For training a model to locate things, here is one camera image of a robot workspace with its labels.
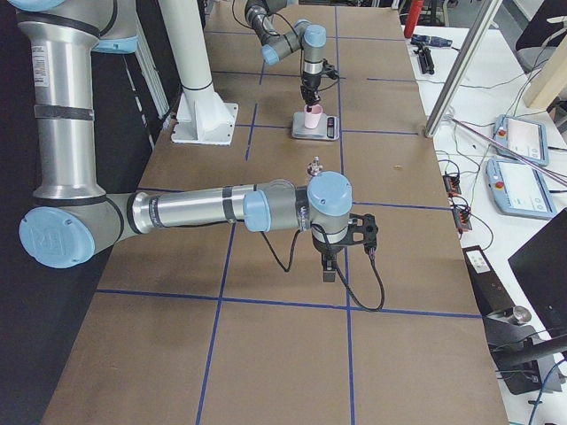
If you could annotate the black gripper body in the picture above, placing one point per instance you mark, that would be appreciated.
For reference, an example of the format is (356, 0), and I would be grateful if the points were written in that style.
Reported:
(326, 251)
(310, 82)

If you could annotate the pink plastic cup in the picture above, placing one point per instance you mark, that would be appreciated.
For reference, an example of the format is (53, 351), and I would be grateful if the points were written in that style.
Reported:
(313, 117)

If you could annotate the clear glass sauce bottle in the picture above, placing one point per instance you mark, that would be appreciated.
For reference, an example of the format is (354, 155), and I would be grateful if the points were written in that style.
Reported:
(315, 167)

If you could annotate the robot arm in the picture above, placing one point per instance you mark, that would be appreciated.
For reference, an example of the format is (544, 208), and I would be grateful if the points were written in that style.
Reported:
(76, 218)
(304, 35)

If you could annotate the blue plaid folded umbrella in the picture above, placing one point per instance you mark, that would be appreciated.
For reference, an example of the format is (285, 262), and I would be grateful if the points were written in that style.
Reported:
(430, 41)

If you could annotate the black folded tripod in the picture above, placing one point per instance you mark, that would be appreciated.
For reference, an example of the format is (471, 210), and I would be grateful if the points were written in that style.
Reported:
(425, 61)

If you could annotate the red cylinder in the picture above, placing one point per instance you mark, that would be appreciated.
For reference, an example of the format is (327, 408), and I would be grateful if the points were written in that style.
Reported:
(412, 18)

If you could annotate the black box with label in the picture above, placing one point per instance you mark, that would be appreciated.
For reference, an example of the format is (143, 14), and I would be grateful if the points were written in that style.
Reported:
(490, 293)

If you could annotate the near teach pendant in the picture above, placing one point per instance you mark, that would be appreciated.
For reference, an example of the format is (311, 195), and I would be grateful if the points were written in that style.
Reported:
(519, 190)

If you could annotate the teach pendant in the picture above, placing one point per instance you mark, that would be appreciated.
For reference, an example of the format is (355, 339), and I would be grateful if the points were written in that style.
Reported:
(519, 190)
(525, 137)

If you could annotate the black monitor stand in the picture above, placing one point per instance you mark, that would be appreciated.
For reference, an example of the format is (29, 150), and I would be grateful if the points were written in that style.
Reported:
(521, 355)

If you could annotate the far teach pendant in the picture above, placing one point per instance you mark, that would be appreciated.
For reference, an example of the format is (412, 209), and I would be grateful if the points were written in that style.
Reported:
(525, 137)

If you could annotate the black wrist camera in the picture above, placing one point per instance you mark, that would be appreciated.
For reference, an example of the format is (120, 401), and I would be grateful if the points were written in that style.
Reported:
(362, 229)
(329, 70)

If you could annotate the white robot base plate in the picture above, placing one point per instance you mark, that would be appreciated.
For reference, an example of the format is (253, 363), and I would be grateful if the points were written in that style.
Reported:
(203, 118)

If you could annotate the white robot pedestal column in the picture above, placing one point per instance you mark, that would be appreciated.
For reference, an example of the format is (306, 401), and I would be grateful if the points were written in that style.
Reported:
(184, 25)

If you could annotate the aluminium frame post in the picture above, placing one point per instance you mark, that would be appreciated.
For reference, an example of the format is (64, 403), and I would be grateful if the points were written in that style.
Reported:
(469, 48)

